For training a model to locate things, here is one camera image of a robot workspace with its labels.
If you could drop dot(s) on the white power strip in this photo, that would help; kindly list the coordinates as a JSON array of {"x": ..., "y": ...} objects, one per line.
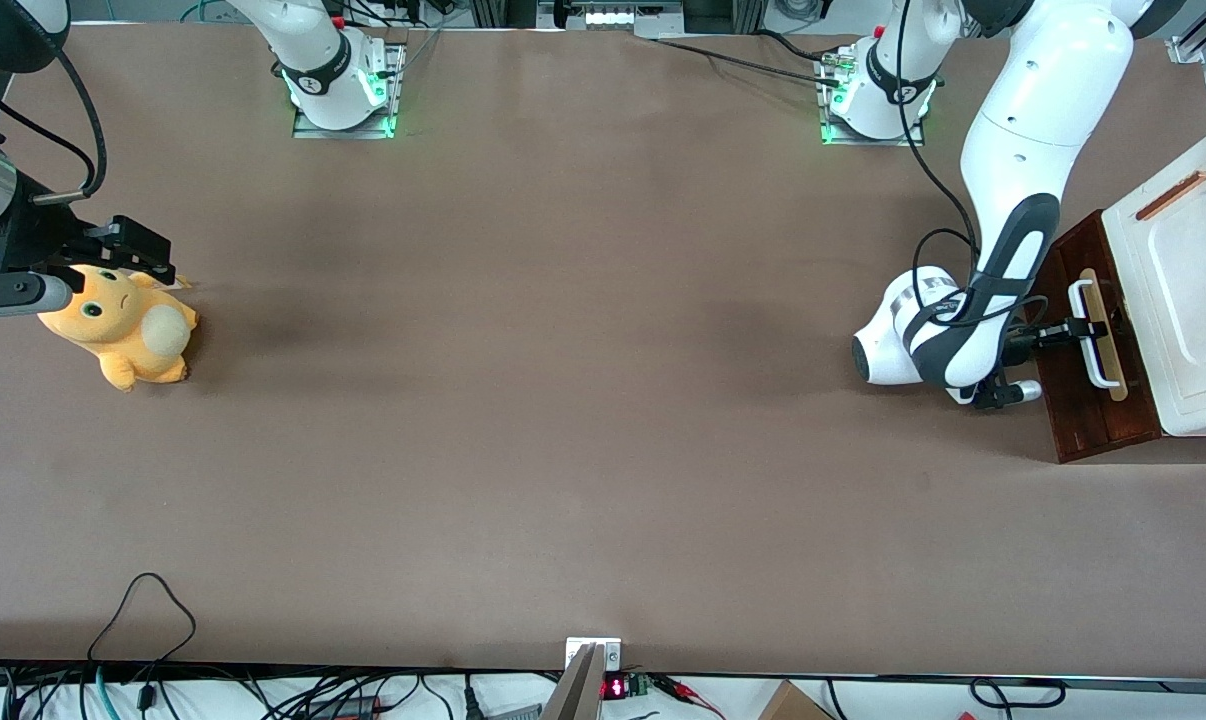
[{"x": 618, "y": 16}]

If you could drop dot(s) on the brown wooden strip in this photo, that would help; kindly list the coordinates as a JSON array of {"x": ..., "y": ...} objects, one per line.
[{"x": 1173, "y": 195}]

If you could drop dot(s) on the dark wood drawer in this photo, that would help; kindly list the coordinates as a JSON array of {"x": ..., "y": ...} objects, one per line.
[{"x": 1063, "y": 420}]

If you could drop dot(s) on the brown cardboard box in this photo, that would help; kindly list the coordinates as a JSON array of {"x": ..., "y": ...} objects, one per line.
[{"x": 793, "y": 705}]

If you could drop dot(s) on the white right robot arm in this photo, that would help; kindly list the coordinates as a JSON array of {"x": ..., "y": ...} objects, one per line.
[{"x": 313, "y": 60}]

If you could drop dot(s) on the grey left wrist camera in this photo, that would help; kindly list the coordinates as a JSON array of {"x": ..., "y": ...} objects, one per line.
[{"x": 1025, "y": 392}]

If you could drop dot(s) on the orange plush toy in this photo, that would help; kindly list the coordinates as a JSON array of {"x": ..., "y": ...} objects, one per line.
[{"x": 128, "y": 330}]

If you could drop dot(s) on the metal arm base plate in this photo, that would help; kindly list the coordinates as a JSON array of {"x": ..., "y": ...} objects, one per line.
[
  {"x": 868, "y": 141},
  {"x": 343, "y": 133}
]

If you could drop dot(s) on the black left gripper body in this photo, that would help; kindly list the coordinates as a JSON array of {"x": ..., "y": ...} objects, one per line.
[{"x": 1023, "y": 345}]

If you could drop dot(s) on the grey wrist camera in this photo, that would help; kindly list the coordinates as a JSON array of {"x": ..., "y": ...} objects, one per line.
[
  {"x": 1025, "y": 392},
  {"x": 13, "y": 293}
]

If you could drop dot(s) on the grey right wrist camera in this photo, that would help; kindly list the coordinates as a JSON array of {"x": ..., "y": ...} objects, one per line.
[{"x": 13, "y": 293}]

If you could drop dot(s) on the aluminium frame profile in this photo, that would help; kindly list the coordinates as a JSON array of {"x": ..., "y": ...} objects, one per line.
[{"x": 1191, "y": 50}]

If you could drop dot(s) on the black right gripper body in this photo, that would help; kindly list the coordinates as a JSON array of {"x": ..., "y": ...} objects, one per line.
[{"x": 35, "y": 232}]

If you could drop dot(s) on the red digit display module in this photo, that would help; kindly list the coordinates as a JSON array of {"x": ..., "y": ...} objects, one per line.
[{"x": 616, "y": 687}]

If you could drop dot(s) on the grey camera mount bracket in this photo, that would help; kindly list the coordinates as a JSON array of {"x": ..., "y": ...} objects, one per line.
[{"x": 578, "y": 690}]

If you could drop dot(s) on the black power adapter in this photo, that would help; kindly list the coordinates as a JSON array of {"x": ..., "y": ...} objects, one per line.
[{"x": 343, "y": 708}]

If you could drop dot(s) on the red alligator clip lead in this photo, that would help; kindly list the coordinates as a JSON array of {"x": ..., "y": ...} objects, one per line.
[{"x": 688, "y": 692}]

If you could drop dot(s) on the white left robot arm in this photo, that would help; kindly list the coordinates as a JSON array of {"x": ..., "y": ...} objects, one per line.
[{"x": 1043, "y": 100}]

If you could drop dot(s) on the white cabinet body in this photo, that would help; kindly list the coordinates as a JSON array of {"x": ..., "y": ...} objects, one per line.
[{"x": 1193, "y": 300}]

